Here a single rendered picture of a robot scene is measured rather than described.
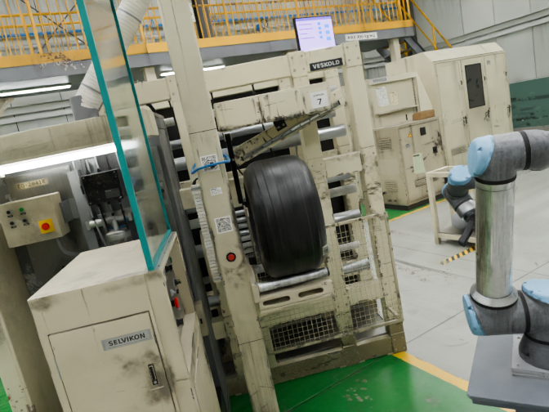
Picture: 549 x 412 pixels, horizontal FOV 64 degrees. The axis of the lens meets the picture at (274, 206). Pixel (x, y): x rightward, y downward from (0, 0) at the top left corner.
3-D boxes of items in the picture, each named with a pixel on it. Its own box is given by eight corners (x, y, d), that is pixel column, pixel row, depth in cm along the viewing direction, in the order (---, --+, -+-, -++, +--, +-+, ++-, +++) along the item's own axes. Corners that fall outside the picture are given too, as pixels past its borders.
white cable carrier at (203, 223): (213, 283, 208) (190, 185, 200) (213, 279, 213) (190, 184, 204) (222, 280, 209) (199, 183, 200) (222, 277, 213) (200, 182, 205)
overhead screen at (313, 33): (301, 61, 569) (294, 17, 559) (300, 62, 573) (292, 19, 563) (338, 56, 596) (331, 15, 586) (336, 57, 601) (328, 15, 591)
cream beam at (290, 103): (220, 132, 222) (213, 103, 219) (219, 132, 246) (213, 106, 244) (334, 109, 228) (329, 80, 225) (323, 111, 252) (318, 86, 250)
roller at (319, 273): (258, 294, 203) (256, 285, 202) (257, 291, 207) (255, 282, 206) (330, 276, 206) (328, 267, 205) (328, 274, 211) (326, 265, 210)
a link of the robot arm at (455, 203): (440, 184, 194) (439, 195, 202) (456, 204, 187) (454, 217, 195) (460, 175, 194) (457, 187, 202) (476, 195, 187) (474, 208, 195)
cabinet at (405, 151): (409, 211, 639) (397, 126, 617) (381, 208, 690) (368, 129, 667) (451, 195, 681) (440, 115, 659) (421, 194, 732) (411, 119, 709)
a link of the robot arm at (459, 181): (475, 160, 182) (471, 177, 192) (446, 164, 184) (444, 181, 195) (480, 179, 177) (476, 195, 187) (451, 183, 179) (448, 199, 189)
